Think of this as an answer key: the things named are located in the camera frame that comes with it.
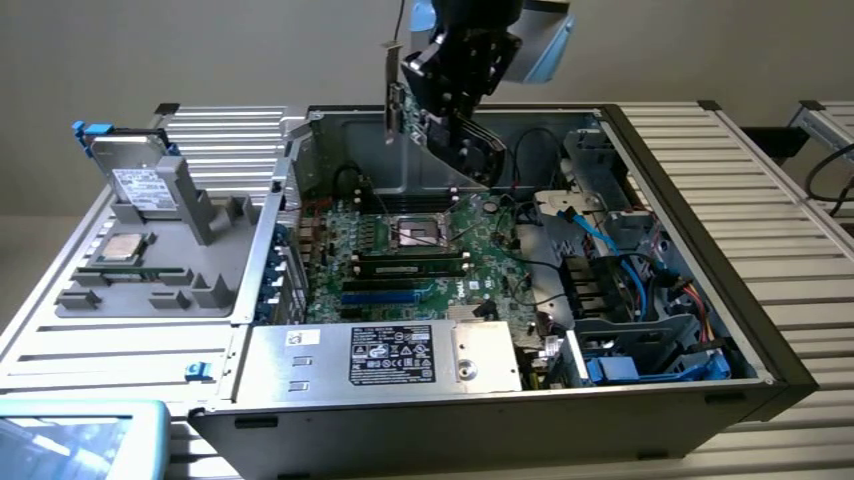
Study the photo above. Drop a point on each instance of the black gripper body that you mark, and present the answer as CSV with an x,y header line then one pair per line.
x,y
467,45

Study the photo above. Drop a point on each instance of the black graphics card metal bracket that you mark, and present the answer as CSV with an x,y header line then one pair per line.
x,y
469,150

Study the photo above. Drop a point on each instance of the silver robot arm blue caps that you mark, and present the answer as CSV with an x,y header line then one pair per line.
x,y
541,50

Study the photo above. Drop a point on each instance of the grey metal drive cage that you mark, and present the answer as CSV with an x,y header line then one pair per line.
x,y
589,165

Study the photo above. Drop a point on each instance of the metal CPU socket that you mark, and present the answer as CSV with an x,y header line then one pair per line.
x,y
421,232

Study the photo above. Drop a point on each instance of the green motherboard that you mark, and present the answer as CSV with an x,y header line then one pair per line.
x,y
333,235

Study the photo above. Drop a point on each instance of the green RAM stick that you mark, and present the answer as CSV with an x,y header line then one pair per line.
x,y
407,270
126,273

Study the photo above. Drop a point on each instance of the black expansion slot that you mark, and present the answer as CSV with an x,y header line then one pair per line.
x,y
383,285

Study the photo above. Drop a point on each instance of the blue expansion slot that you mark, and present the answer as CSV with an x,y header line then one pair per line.
x,y
383,297

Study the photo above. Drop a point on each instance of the silver chipset heat sink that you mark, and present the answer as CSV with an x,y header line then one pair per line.
x,y
469,313

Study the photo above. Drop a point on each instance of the silver hard disk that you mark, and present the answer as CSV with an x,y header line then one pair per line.
x,y
133,167

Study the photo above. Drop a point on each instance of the blue disk carrier clip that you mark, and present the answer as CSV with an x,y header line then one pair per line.
x,y
80,136

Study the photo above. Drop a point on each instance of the grey plastic parts rack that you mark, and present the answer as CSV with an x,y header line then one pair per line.
x,y
166,250

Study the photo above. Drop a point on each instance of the silver CPU chip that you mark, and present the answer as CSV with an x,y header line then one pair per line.
x,y
122,247

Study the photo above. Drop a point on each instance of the silver power supply unit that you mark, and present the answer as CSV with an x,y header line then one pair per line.
x,y
320,370

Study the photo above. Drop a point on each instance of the blue plastic disk bay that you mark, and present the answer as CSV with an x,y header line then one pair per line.
x,y
613,371

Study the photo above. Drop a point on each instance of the blue plastic panel latch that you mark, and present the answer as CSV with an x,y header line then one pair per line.
x,y
197,372

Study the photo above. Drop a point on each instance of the open black PC case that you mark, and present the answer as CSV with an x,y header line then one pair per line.
x,y
467,440

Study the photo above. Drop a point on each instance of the grey metal case side panel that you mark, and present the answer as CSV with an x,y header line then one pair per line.
x,y
100,350

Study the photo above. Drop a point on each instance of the light blue bin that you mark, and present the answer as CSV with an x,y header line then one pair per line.
x,y
142,440

